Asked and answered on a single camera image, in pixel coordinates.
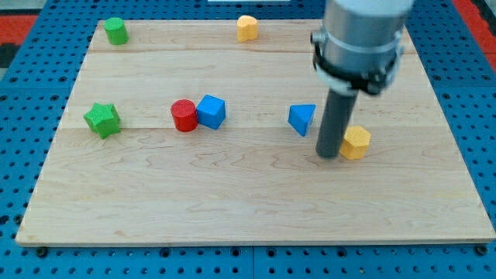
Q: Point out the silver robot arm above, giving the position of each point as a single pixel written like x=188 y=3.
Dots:
x=358 y=45

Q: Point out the blue cube block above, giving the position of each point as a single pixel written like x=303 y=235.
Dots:
x=211 y=111

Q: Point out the blue triangle block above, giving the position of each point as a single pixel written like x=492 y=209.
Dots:
x=300 y=117

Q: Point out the wooden board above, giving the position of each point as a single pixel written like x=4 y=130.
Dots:
x=254 y=180

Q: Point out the red cylinder block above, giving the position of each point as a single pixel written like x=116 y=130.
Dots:
x=184 y=115

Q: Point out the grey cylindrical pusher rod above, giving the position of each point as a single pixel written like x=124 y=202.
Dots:
x=335 y=119

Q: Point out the yellow hexagon block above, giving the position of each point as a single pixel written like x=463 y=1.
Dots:
x=355 y=143

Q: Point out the yellow heart block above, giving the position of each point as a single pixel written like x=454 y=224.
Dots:
x=247 y=28

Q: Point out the green star block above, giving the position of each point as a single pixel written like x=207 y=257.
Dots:
x=103 y=120

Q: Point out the green cylinder block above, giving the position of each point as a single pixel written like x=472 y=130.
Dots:
x=116 y=31

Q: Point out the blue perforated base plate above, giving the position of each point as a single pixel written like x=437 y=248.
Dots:
x=37 y=85

